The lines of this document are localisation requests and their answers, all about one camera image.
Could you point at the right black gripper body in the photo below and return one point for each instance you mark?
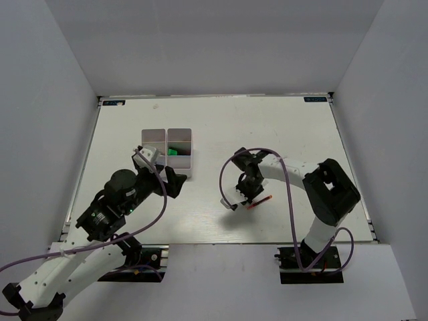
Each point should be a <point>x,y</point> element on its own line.
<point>250,188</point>

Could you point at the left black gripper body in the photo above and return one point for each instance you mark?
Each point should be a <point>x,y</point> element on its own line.
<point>148,182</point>

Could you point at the red ink pen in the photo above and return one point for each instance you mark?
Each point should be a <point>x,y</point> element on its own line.
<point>257,203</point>

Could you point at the green highlighter marker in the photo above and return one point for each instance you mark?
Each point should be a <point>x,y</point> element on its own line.
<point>173,152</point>

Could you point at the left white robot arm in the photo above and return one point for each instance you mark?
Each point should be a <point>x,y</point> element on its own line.
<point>93,247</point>

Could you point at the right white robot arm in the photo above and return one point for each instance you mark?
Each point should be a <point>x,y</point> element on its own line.
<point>331,194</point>

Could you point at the right white organizer tray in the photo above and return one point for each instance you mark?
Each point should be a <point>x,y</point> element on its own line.
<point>180,150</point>

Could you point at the white organizer tray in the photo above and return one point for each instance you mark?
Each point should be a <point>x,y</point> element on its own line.
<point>180,150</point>
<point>156,138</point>

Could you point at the left white organizer tray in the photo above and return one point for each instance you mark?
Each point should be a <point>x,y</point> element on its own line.
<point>156,138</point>

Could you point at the left blue corner sticker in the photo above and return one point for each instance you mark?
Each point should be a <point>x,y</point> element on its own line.
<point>113,102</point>

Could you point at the blue corner sticker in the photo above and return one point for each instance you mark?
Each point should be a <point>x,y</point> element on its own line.
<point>113,102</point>
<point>315,99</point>

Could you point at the right blue corner sticker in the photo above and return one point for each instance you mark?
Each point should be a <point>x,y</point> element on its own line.
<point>315,99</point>

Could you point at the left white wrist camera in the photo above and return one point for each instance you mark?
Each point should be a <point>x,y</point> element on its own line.
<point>145,157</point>

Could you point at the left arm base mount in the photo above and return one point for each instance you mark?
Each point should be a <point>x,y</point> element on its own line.
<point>149,267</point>

